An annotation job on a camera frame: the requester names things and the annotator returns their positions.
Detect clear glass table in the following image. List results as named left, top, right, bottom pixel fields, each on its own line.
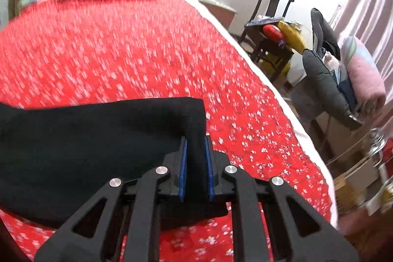
left=325, top=127, right=393, bottom=216

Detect pink rolled blanket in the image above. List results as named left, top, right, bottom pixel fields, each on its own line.
left=341, top=36, right=387, bottom=113

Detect grey padded jacket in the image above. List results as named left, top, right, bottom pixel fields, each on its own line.
left=302, top=8, right=363, bottom=130

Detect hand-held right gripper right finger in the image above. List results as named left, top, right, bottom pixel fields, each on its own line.
left=204, top=136, right=360, bottom=262

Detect yellow bag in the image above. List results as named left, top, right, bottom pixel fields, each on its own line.
left=278, top=21, right=308, bottom=54

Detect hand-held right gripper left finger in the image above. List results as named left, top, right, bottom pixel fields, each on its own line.
left=34, top=136, right=191, bottom=262

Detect pink curtain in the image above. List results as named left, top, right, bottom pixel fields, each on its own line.
left=333, top=0, right=393, bottom=81

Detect red floral bedspread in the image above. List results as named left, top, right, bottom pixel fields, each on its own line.
left=0, top=0, right=338, bottom=262

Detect black pants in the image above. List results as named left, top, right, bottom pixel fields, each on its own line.
left=0, top=97, right=229, bottom=230

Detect wooden nightstand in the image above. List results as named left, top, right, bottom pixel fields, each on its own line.
left=198, top=0, right=238, bottom=31

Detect dark wooden chair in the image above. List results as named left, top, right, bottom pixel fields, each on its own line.
left=238, top=0, right=295, bottom=83

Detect blue patterned seat cushion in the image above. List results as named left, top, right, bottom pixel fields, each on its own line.
left=246, top=16, right=283, bottom=28

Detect red bag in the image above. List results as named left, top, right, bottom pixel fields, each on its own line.
left=263, top=24, right=285, bottom=43

